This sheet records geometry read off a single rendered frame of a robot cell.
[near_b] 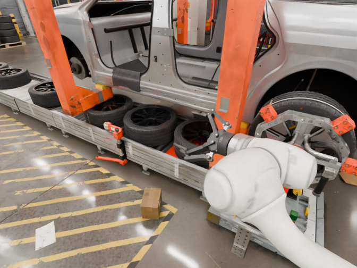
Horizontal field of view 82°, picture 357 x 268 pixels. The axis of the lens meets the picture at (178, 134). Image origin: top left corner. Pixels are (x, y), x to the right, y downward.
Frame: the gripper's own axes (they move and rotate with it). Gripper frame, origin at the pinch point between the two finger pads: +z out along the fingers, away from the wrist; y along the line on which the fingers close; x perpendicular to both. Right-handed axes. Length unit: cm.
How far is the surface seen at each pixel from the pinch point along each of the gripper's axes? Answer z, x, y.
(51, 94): 312, 27, 11
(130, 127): 149, 73, -2
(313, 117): -16, 73, -54
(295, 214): -24, 91, 1
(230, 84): 24, 38, -47
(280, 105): 4, 70, -57
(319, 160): -27, 75, -30
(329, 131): -25, 79, -51
